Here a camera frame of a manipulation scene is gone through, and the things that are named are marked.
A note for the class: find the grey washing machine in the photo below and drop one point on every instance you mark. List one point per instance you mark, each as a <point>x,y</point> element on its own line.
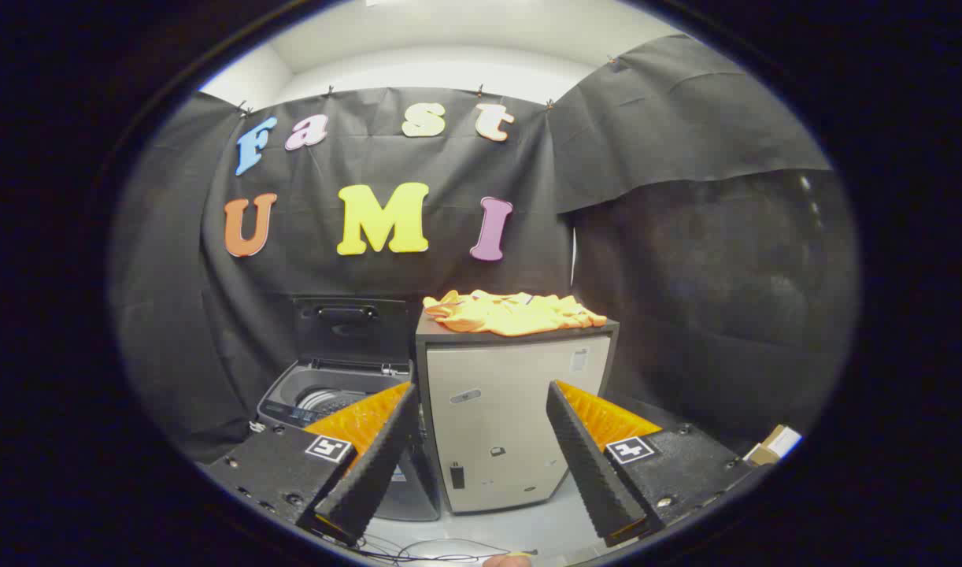
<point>292,390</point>

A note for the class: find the beige cabinet with grey top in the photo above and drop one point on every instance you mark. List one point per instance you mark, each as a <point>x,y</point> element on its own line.
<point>497,425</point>

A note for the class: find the orange clothes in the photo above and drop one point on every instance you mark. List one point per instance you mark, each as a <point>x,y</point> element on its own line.
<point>512,313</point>

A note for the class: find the black backdrop cloth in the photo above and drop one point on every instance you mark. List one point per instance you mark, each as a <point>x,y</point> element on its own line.
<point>418,276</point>

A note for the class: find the small cardboard box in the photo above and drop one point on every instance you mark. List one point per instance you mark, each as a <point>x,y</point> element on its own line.
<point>772,445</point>

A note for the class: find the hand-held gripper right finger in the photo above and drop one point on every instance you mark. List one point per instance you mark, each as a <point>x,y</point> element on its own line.
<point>587,465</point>

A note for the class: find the dark washing machine lid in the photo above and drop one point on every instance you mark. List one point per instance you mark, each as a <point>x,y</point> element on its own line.
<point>347,335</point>

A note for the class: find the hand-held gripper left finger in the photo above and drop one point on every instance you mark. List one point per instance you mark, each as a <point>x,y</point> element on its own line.
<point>379,465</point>

